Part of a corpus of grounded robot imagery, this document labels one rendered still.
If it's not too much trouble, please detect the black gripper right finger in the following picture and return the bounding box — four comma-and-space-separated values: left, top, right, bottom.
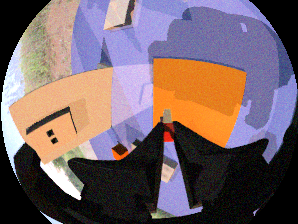
172, 120, 269, 209

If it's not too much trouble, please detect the small orange block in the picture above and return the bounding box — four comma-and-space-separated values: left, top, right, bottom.
110, 144, 128, 160

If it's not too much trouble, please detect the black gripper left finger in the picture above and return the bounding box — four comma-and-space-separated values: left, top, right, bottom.
67, 121, 165, 213

